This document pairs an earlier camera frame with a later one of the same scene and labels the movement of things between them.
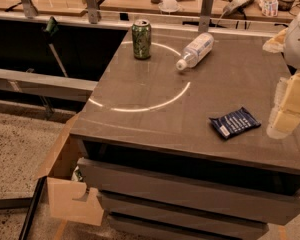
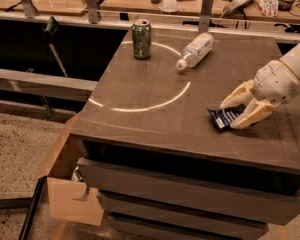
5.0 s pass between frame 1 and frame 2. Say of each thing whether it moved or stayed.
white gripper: moved
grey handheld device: stayed
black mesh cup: stayed
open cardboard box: stayed
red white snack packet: stayed
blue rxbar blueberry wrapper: moved
